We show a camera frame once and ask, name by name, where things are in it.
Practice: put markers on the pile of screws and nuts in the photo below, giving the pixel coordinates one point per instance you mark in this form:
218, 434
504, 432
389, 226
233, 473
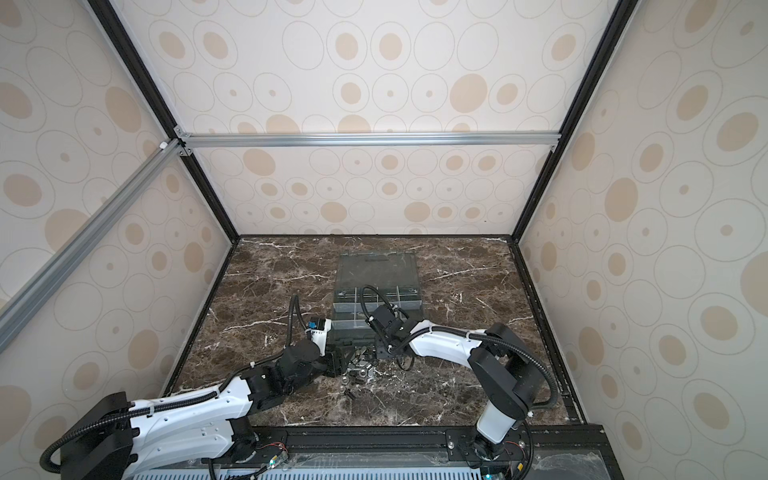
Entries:
365, 371

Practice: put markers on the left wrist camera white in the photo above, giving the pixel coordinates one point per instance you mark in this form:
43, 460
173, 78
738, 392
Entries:
317, 332

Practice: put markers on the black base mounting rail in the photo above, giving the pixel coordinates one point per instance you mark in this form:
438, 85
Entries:
416, 452

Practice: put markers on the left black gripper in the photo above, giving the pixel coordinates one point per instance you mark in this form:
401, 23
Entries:
337, 354

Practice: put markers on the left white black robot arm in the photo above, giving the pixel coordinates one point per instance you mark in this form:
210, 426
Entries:
119, 439

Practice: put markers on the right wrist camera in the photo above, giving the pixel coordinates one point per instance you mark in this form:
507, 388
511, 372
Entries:
386, 322

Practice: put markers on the horizontal aluminium frame bar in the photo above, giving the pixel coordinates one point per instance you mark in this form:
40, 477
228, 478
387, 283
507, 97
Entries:
387, 139

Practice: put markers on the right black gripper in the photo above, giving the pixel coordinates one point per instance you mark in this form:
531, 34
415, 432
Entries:
379, 352

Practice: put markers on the left diagonal aluminium frame bar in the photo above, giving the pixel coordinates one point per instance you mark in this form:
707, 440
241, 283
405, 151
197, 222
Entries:
37, 291

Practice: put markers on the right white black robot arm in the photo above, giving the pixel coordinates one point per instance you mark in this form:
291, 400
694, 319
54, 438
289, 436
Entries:
515, 382

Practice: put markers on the clear plastic compartment organizer box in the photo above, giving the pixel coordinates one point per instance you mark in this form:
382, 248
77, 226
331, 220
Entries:
365, 281

